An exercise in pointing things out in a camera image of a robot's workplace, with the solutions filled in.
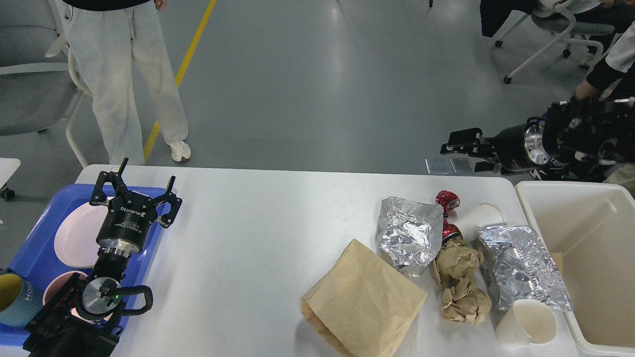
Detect white paper cup front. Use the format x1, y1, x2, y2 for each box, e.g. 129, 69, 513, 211
495, 299, 558, 348

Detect pink mug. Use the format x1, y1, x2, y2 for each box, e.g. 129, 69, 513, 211
42, 270, 97, 324

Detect white plastic bin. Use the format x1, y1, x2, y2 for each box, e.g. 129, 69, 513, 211
515, 181, 635, 357

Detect white paper cup lying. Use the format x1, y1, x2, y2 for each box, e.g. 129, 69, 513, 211
453, 203, 508, 241

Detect white rolling chair left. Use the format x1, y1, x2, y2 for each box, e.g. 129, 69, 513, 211
0, 0, 90, 167

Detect small foil piece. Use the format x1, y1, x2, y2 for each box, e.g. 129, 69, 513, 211
472, 225, 573, 311

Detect brown paper bag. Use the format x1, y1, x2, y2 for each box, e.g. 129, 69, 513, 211
300, 239, 427, 357

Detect white side table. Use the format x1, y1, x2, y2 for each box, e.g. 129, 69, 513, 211
0, 158, 21, 201

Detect crumpled brown paper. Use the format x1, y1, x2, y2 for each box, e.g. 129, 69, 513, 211
432, 238, 492, 326

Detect teal mug yellow inside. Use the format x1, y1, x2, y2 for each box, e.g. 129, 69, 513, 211
0, 273, 43, 329

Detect pink plate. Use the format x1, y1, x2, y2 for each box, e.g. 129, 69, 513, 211
54, 203, 108, 269

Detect standing person grey trousers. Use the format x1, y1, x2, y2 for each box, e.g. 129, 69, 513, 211
56, 0, 192, 165

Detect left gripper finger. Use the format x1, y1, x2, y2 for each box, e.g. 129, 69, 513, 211
146, 176, 183, 229
89, 158, 132, 209

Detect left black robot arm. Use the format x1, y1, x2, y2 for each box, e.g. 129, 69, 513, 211
22, 159, 182, 357

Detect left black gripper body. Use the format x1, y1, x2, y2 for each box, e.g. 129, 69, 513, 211
96, 197, 157, 258

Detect office chair with jacket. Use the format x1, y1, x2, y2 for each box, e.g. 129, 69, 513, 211
479, 0, 615, 84

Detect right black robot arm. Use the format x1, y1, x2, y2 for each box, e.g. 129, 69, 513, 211
440, 97, 634, 182

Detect seated person black clothes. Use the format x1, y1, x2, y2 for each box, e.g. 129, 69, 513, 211
530, 24, 635, 194

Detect crushed red can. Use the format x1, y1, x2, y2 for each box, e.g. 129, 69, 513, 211
435, 190, 462, 242

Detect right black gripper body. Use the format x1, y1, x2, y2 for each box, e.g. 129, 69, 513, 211
489, 123, 552, 174

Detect aluminium foil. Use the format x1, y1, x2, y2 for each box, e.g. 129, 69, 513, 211
375, 197, 443, 277

